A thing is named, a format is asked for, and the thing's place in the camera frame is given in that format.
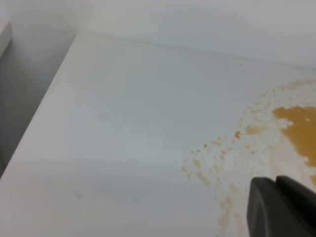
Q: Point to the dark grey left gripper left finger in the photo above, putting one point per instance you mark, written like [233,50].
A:
[269,213]

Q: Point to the brown coffee stain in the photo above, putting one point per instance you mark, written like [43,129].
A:
[275,135]

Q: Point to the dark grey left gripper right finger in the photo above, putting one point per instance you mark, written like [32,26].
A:
[302,202]

